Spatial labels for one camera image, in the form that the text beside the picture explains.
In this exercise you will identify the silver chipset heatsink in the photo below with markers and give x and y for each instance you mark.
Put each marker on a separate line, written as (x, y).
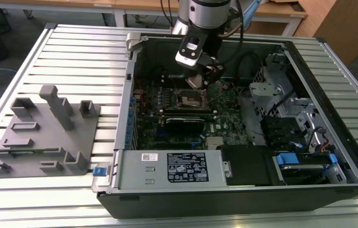
(215, 141)

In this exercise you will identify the silver wrist camera black face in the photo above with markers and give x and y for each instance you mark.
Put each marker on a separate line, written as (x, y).
(190, 54)

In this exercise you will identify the black CPU socket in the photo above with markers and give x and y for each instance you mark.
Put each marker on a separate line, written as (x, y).
(190, 99)

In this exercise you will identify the green motherboard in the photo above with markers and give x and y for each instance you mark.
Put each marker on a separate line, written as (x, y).
(229, 118)

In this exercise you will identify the wooden cabinet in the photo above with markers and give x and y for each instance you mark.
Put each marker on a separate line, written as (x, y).
(349, 23)

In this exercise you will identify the grey plastic parts rack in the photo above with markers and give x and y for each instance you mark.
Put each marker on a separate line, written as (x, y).
(48, 133)

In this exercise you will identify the pale blue teach pendant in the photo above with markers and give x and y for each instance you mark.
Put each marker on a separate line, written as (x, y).
(251, 9)

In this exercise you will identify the black open PC case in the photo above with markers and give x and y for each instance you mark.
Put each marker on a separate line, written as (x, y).
(198, 206)

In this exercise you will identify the black graphics card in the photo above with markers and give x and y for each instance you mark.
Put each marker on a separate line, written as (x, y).
(184, 127)

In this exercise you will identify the blue case latch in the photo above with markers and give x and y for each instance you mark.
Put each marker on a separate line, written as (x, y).
(99, 172)

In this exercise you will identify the blue disk carrier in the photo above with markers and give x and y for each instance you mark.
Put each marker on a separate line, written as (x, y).
(287, 159)

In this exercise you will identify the grey power supply unit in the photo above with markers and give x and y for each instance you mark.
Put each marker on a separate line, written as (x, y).
(134, 171)

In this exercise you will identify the wooden desk white frame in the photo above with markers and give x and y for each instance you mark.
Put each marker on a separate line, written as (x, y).
(277, 14)
(71, 3)

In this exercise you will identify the black plastic fan holder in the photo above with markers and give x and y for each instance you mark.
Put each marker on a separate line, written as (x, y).
(277, 130)

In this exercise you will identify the black plastic air shroud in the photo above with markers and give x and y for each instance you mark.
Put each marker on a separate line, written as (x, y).
(245, 166)

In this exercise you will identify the black RAM slot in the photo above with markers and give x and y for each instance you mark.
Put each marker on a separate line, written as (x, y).
(188, 110)

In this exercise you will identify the small square silver CPU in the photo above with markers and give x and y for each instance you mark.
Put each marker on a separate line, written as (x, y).
(195, 82)

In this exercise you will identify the grey metal drive cage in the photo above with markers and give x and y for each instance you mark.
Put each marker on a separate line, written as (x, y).
(262, 89)

